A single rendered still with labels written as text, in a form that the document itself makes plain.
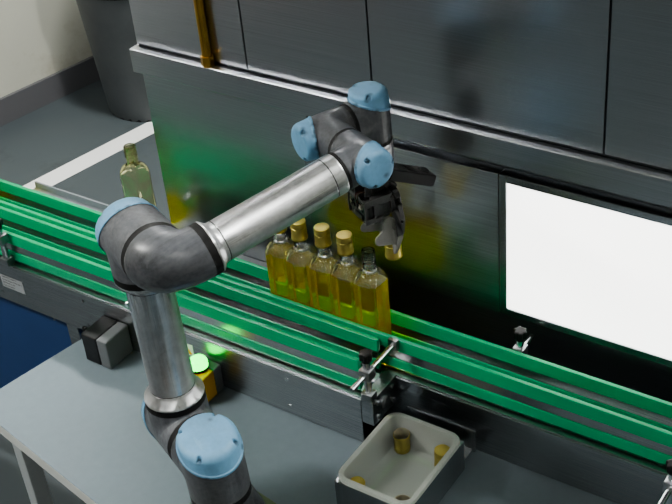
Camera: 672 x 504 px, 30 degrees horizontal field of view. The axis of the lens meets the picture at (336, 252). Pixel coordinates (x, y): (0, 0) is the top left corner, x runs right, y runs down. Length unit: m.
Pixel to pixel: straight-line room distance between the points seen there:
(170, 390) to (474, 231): 0.70
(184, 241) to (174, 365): 0.33
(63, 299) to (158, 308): 0.89
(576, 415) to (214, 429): 0.70
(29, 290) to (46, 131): 2.53
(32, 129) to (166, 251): 3.67
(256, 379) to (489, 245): 0.61
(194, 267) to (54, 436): 0.90
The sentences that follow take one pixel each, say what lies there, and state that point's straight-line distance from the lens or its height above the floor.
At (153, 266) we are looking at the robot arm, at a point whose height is 1.44.
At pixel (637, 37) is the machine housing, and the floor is 1.64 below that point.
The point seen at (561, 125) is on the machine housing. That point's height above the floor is 1.44.
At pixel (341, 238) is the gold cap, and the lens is 2.54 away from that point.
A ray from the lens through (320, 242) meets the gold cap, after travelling 2.59.
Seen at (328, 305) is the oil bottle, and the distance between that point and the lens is 2.66.
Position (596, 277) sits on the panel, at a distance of 2.45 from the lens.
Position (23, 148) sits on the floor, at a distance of 5.54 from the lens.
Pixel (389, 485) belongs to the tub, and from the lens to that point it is 2.55.
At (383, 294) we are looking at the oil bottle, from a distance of 2.59.
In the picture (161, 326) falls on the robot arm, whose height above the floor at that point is 1.25.
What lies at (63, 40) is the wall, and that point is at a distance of 5.85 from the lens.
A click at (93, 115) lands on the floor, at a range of 5.69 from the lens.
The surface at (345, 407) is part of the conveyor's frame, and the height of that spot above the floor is 0.84.
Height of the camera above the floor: 2.60
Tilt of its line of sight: 35 degrees down
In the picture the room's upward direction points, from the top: 6 degrees counter-clockwise
